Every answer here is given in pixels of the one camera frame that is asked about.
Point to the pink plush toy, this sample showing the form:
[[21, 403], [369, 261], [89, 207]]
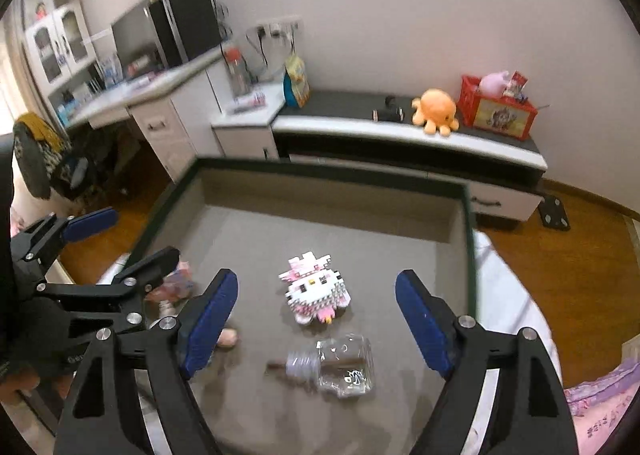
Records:
[[492, 83]]

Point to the beige curtain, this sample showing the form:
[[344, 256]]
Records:
[[12, 80]]

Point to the white wall outlet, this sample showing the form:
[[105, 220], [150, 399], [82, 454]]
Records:
[[280, 26]]

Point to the black computer tower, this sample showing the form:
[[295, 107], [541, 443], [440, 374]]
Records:
[[187, 25]]

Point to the red snack packet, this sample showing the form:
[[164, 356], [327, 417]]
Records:
[[517, 85]]

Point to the black floor scale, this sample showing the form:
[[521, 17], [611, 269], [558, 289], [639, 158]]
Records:
[[554, 212]]

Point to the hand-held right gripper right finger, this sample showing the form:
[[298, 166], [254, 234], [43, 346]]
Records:
[[425, 325]]

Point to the blue yellow snack bag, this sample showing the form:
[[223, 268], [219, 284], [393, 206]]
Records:
[[297, 82]]

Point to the white hutch cabinet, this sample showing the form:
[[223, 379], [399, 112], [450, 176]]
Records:
[[55, 50]]

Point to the computer monitor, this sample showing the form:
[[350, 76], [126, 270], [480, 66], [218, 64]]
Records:
[[135, 35]]

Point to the chair with clothes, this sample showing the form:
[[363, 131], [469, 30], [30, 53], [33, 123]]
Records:
[[35, 155]]

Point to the small red figurine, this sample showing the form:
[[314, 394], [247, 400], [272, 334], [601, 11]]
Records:
[[41, 10]]

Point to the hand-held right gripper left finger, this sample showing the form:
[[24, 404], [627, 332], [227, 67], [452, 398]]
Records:
[[210, 325]]

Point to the white corner cabinet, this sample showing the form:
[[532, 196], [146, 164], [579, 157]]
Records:
[[240, 135]]

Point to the pink storage box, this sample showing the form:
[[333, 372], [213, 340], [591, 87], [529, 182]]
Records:
[[350, 215]]

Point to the small black device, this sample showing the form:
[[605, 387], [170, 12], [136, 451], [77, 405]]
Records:
[[387, 111]]

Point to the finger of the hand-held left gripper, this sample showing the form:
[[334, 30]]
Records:
[[90, 226], [150, 267]]

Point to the person's left forearm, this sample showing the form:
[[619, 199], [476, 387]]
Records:
[[17, 385]]

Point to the red plastic crate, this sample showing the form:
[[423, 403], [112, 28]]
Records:
[[500, 117]]

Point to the low black white cabinet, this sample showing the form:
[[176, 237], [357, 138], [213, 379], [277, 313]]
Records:
[[350, 127]]

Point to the pink printed blanket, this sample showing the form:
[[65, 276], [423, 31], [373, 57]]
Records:
[[595, 410]]

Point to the pink block cat figure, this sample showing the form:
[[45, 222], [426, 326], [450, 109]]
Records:
[[312, 285]]

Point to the flat pink packet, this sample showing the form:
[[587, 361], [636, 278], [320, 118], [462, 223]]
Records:
[[250, 102]]

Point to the clear glass bottle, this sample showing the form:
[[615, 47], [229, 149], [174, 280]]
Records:
[[350, 365]]

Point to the orange octopus plush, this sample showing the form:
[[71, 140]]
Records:
[[434, 107]]

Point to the white desk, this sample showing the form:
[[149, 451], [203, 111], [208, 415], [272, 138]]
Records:
[[160, 125]]

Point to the red cap plastic bottle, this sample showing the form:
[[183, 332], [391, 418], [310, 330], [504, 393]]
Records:
[[236, 72]]

